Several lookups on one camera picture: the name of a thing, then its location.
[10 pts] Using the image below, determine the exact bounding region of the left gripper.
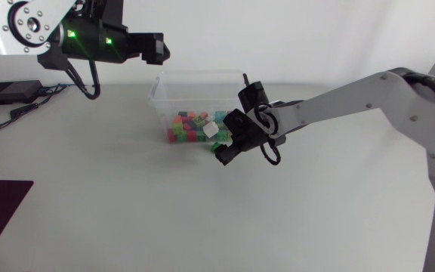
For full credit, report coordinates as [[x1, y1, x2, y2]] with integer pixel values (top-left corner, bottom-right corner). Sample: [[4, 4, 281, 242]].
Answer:
[[128, 32, 171, 66]]

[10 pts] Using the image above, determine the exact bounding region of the white toy brick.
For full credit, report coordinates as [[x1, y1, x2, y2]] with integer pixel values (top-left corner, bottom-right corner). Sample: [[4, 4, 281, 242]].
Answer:
[[202, 121, 220, 139]]

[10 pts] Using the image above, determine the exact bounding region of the blue cable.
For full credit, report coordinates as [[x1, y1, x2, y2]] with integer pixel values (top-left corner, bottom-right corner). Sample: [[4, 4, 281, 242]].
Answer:
[[38, 83, 76, 96]]

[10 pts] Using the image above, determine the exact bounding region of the black power brick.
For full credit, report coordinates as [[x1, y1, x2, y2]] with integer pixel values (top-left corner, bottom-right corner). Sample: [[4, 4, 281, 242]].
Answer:
[[0, 79, 45, 106]]

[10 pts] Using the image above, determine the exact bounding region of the pile of toy bricks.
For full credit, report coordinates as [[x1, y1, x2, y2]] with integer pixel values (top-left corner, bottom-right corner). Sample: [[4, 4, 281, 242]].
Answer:
[[167, 110, 234, 144]]

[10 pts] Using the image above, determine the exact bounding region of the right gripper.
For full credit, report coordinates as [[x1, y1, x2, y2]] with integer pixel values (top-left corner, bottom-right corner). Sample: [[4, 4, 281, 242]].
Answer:
[[214, 119, 270, 167]]

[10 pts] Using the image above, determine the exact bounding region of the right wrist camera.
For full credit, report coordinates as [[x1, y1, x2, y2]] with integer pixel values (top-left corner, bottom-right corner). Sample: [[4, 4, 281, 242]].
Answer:
[[227, 108, 255, 133]]

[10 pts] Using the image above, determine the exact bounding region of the clear plastic container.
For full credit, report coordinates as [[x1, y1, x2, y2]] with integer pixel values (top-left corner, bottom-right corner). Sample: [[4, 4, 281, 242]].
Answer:
[[147, 69, 250, 145]]

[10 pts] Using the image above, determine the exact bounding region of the black power cable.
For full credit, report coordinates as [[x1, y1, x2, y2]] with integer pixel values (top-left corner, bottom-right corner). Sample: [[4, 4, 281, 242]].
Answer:
[[0, 85, 68, 144]]

